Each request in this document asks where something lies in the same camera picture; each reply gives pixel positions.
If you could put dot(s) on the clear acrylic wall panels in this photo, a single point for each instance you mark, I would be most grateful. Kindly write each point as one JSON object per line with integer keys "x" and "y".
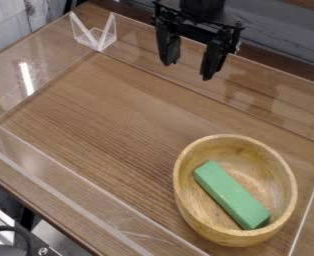
{"x": 95, "y": 123}

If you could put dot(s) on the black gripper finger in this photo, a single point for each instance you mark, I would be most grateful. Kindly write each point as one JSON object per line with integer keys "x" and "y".
{"x": 169, "y": 46}
{"x": 214, "y": 59}

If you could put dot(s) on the green rectangular block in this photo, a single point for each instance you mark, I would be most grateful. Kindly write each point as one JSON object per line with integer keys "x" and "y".
{"x": 233, "y": 197}

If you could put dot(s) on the brown wooden bowl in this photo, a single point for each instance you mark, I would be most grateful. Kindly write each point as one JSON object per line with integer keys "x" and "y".
{"x": 264, "y": 173}

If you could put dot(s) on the black metal base plate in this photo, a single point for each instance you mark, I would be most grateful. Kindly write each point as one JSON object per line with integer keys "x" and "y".
{"x": 39, "y": 246}

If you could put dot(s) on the clear acrylic corner bracket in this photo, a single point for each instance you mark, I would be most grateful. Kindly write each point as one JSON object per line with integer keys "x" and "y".
{"x": 95, "y": 38}

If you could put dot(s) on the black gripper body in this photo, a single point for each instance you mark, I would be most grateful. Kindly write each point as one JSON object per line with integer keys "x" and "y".
{"x": 201, "y": 20}

